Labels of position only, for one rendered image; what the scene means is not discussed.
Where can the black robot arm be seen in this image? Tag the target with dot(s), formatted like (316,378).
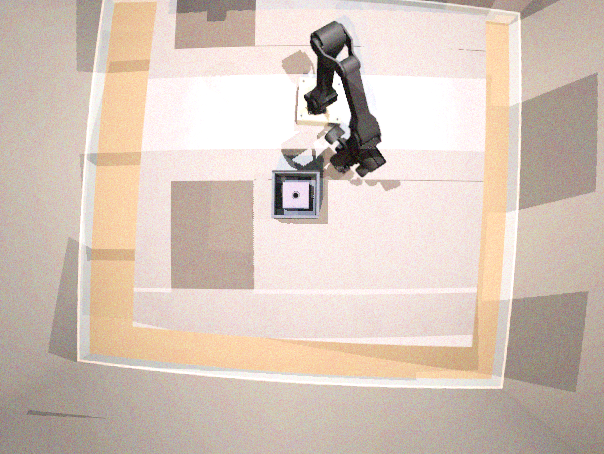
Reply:
(365,132)

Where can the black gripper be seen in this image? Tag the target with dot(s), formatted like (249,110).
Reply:
(335,135)

